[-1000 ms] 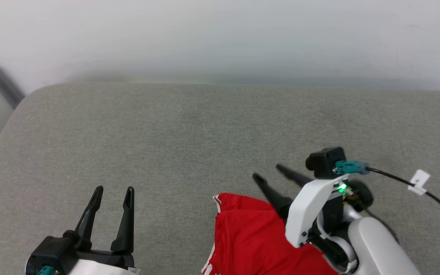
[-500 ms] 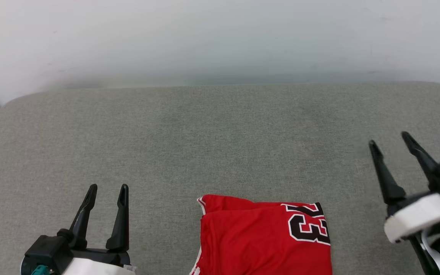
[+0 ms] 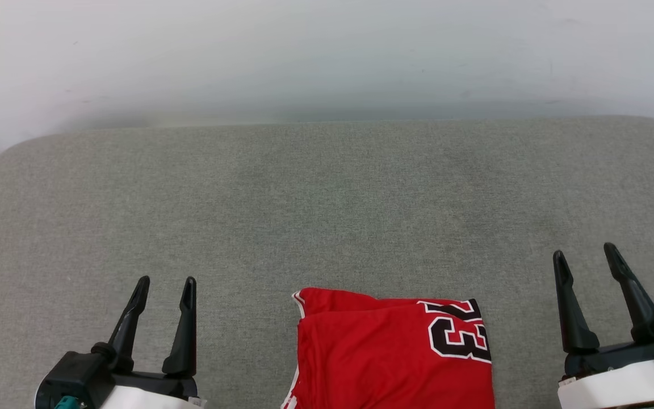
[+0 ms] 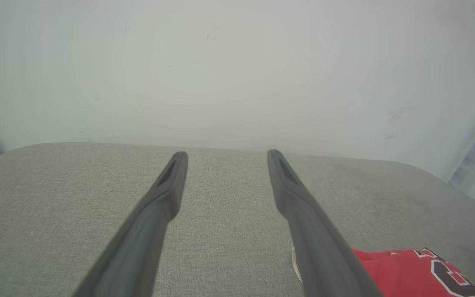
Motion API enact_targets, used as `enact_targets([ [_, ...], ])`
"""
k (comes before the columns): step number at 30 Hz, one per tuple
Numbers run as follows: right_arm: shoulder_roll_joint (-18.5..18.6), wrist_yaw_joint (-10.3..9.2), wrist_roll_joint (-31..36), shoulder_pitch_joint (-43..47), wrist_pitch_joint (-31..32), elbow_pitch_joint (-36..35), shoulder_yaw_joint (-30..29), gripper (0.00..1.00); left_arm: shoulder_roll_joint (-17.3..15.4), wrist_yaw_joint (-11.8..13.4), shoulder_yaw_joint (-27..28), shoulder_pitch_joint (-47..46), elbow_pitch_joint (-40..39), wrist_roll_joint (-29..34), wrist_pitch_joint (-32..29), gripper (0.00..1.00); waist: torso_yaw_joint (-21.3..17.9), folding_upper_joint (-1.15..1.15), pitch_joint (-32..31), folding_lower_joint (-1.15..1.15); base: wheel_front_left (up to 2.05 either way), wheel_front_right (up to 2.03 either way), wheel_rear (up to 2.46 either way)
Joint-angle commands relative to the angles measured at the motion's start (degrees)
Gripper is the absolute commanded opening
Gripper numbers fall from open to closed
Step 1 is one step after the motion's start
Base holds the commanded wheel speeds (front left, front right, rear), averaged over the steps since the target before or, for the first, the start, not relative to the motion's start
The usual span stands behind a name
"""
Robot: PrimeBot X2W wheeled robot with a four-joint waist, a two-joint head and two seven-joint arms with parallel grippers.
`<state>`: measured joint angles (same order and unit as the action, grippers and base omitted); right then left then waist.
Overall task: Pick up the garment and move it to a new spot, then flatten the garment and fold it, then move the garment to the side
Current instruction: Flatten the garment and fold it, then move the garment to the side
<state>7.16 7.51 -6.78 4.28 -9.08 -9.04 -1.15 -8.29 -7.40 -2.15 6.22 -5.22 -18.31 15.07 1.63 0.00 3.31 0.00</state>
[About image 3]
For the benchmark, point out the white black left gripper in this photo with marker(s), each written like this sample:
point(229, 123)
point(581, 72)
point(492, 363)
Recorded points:
point(151, 397)

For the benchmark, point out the grey fabric sofa cushion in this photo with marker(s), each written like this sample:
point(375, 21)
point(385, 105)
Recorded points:
point(327, 216)

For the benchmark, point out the red and white basketball jersey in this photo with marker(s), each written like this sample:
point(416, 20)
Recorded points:
point(372, 358)

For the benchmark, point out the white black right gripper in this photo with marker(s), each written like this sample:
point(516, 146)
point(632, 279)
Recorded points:
point(616, 386)

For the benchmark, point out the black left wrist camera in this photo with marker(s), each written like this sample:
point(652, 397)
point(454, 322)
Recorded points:
point(77, 375)

